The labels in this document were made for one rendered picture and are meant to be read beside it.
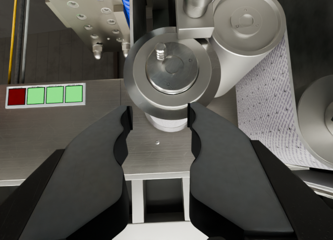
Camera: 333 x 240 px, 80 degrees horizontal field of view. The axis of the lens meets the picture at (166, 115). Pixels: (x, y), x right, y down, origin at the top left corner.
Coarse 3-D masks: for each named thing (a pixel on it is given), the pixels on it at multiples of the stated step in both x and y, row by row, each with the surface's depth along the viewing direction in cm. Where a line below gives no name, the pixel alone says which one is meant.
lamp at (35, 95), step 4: (32, 88) 63; (36, 88) 63; (40, 88) 63; (28, 92) 63; (32, 92) 63; (36, 92) 63; (40, 92) 63; (28, 96) 63; (32, 96) 63; (36, 96) 63; (40, 96) 63; (28, 100) 63; (32, 100) 63; (36, 100) 63; (40, 100) 63
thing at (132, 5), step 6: (132, 0) 33; (138, 0) 41; (132, 6) 32; (138, 6) 40; (132, 12) 32; (138, 12) 40; (132, 18) 32; (138, 18) 40; (144, 18) 52; (132, 24) 32; (138, 24) 39; (144, 24) 52; (132, 30) 32; (138, 30) 39; (144, 30) 51; (132, 36) 32; (138, 36) 38; (132, 42) 32
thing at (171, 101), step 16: (144, 48) 30; (192, 48) 30; (144, 64) 29; (208, 64) 29; (144, 80) 29; (208, 80) 29; (144, 96) 29; (160, 96) 29; (176, 96) 29; (192, 96) 29
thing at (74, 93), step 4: (68, 88) 63; (72, 88) 63; (76, 88) 63; (80, 88) 63; (68, 92) 63; (72, 92) 63; (76, 92) 63; (80, 92) 63; (68, 96) 63; (72, 96) 63; (76, 96) 63; (80, 96) 63; (68, 100) 62; (72, 100) 62; (76, 100) 62; (80, 100) 62
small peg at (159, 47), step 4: (160, 44) 26; (164, 44) 26; (156, 48) 26; (160, 48) 26; (164, 48) 26; (156, 52) 26; (160, 52) 26; (164, 52) 26; (156, 56) 28; (160, 56) 27; (164, 56) 27; (160, 60) 28
